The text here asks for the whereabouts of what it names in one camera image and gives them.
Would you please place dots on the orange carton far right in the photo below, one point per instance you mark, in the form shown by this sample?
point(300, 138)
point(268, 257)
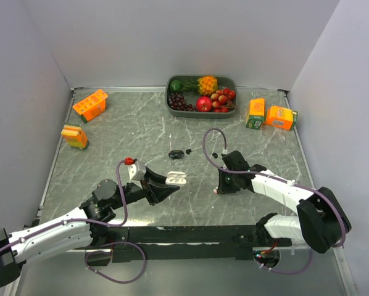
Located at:
point(281, 117)

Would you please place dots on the black earbud charging case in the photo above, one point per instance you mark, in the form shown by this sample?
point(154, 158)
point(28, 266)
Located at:
point(176, 154)

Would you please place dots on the white earbud charging case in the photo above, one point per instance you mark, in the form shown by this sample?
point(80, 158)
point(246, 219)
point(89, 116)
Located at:
point(176, 178)

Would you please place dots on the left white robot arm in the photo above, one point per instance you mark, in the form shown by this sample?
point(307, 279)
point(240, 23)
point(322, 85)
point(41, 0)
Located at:
point(86, 225)

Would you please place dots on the green lime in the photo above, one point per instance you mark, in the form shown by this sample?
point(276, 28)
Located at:
point(175, 86)

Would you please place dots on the green yellow carton right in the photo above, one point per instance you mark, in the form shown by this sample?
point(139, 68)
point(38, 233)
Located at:
point(255, 113)

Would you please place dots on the red lychee bunch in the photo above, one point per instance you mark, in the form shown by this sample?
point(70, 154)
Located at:
point(223, 100)

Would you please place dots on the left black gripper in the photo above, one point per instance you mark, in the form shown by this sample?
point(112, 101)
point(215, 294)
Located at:
point(155, 188)

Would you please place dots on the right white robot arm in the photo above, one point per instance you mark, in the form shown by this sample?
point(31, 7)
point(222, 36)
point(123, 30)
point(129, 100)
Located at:
point(315, 221)

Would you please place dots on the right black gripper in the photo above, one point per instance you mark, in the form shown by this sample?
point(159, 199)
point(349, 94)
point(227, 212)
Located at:
point(223, 187)

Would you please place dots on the grey fruit tray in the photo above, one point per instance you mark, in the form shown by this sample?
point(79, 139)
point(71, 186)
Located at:
point(222, 82)

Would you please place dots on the orange pineapple toy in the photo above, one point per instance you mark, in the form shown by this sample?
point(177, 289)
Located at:
point(205, 85)

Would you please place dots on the yellow orange carton left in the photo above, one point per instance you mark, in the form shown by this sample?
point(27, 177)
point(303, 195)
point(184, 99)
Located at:
point(75, 137)

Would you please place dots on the orange juice carton far left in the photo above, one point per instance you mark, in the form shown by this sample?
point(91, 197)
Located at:
point(92, 106)

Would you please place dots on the dark grape bunch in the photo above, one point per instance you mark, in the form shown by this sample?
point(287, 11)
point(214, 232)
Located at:
point(176, 101)

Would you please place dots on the red apple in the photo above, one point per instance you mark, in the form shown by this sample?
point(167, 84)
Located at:
point(204, 104)

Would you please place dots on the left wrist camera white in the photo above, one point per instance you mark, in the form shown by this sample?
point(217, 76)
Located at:
point(136, 169)

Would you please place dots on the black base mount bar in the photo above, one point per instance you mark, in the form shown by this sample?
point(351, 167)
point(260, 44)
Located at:
point(186, 242)

